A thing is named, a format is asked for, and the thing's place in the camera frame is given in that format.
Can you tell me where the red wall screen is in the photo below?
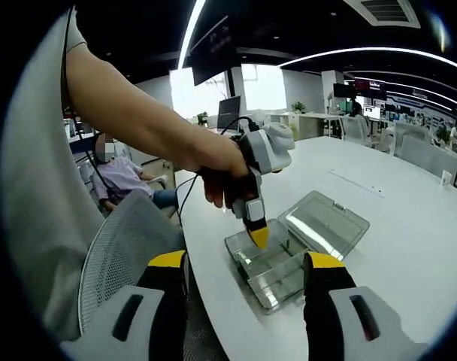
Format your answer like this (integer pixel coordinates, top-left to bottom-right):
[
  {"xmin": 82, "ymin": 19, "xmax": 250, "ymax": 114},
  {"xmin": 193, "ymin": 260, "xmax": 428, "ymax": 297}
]
[{"xmin": 354, "ymin": 77, "xmax": 388, "ymax": 102}]

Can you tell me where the person's left hand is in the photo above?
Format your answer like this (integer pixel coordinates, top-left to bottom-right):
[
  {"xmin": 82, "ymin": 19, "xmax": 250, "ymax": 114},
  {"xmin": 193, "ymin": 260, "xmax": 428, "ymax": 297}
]
[{"xmin": 196, "ymin": 147, "xmax": 260, "ymax": 211}]

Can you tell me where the transparent grey guide fixture box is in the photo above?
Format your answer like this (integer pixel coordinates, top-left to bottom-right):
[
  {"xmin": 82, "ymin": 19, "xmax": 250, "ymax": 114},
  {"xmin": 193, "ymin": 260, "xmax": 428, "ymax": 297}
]
[{"xmin": 223, "ymin": 190, "xmax": 371, "ymax": 315}]

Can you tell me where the person's grey shirt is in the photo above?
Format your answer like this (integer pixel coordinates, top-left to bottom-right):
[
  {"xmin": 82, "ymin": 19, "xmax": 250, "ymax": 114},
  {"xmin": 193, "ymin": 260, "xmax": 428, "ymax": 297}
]
[{"xmin": 0, "ymin": 7, "xmax": 107, "ymax": 341}]

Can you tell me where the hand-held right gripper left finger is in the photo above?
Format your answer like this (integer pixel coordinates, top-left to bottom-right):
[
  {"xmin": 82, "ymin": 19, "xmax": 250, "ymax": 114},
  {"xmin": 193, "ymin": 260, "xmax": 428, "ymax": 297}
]
[{"xmin": 61, "ymin": 250, "xmax": 190, "ymax": 361}]

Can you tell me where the white ceiling light strip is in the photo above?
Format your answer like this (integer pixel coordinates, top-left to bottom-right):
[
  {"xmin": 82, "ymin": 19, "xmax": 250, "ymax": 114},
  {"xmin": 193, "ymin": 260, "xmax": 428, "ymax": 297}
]
[
  {"xmin": 177, "ymin": 0, "xmax": 207, "ymax": 69},
  {"xmin": 279, "ymin": 46, "xmax": 457, "ymax": 73}
]

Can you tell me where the black table cable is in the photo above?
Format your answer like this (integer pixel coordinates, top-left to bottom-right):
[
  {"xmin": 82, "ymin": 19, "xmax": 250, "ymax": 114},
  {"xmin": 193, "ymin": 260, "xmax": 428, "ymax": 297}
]
[{"xmin": 177, "ymin": 173, "xmax": 200, "ymax": 229}]

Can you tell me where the white low cabinet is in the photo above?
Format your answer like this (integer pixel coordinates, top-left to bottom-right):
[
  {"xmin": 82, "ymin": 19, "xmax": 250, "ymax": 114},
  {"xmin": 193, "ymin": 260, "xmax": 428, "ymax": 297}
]
[{"xmin": 280, "ymin": 112, "xmax": 350, "ymax": 141}]

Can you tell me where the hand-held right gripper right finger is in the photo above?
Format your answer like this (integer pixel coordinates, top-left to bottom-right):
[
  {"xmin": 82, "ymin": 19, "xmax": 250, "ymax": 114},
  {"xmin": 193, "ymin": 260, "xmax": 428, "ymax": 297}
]
[{"xmin": 302, "ymin": 250, "xmax": 431, "ymax": 361}]

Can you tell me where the grey mesh office chair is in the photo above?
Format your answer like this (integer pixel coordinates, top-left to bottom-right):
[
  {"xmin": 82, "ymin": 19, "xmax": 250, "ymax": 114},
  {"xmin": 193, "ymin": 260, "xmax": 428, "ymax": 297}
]
[{"xmin": 77, "ymin": 189, "xmax": 222, "ymax": 361}]

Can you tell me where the white office chair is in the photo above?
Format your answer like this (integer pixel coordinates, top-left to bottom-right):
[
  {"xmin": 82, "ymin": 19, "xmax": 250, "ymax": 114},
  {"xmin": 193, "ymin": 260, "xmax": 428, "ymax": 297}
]
[
  {"xmin": 392, "ymin": 120, "xmax": 432, "ymax": 151},
  {"xmin": 396, "ymin": 133, "xmax": 457, "ymax": 181},
  {"xmin": 340, "ymin": 115, "xmax": 371, "ymax": 142}
]

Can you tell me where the black desk monitor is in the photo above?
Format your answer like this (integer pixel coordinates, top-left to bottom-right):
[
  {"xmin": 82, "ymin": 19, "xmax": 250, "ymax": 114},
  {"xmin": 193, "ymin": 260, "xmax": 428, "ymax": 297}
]
[{"xmin": 216, "ymin": 96, "xmax": 243, "ymax": 132}]

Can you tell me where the black hanging screen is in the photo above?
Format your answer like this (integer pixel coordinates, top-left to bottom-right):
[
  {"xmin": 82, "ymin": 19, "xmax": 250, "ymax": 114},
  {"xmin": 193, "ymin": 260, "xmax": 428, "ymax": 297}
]
[{"xmin": 190, "ymin": 56, "xmax": 236, "ymax": 86}]

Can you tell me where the ceiling air vent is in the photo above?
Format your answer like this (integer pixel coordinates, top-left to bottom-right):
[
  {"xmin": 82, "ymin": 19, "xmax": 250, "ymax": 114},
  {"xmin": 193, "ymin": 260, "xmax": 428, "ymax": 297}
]
[{"xmin": 344, "ymin": 0, "xmax": 422, "ymax": 28}]

